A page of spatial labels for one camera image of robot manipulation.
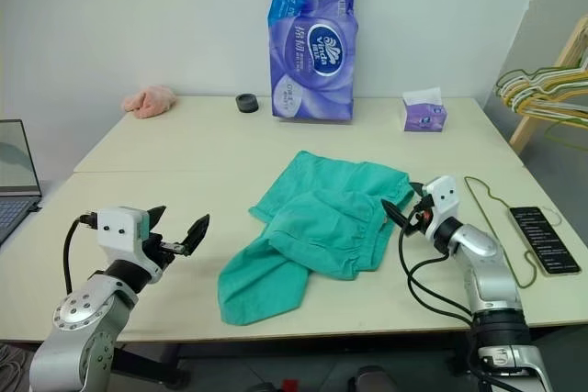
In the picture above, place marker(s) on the dark rounded shape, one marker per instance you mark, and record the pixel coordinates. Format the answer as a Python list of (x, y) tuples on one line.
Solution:
[(372, 378)]

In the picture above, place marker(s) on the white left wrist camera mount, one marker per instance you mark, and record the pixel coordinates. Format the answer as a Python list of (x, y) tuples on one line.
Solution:
[(117, 224)]

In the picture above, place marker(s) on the black smartphone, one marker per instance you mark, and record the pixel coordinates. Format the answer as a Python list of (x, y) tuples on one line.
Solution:
[(544, 240)]

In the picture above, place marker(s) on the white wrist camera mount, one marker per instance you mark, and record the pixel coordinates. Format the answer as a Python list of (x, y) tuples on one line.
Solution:
[(117, 224), (443, 197)]

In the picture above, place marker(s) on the pink cloth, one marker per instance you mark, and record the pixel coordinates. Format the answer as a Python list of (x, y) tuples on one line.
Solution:
[(149, 100)]

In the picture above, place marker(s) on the small purple tissue pack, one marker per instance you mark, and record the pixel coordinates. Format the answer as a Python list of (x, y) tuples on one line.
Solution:
[(425, 114)]

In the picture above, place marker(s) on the wooden clothes rack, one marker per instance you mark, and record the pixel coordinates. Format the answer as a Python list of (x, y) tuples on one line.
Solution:
[(528, 128)]

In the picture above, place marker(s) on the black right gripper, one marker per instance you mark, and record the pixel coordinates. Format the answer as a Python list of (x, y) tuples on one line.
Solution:
[(420, 220)]

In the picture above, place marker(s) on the purple Vinda tissue bag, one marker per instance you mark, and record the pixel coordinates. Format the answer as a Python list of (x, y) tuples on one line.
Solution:
[(312, 66)]

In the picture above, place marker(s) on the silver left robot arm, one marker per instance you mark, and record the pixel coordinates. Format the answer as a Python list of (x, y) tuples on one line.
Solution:
[(78, 314)]

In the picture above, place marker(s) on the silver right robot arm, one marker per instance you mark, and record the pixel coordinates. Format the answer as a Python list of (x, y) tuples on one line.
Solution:
[(489, 272)]

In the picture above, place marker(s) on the green shorts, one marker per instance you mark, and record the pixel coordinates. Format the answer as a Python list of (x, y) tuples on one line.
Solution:
[(321, 227)]

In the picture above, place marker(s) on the grey laptop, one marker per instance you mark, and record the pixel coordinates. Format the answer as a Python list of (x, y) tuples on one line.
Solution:
[(16, 181)]

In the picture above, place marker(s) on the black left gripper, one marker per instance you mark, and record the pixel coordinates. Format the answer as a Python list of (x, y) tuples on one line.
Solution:
[(171, 249)]

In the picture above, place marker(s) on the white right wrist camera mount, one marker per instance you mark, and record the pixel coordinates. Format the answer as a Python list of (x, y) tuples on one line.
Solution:
[(443, 197)]

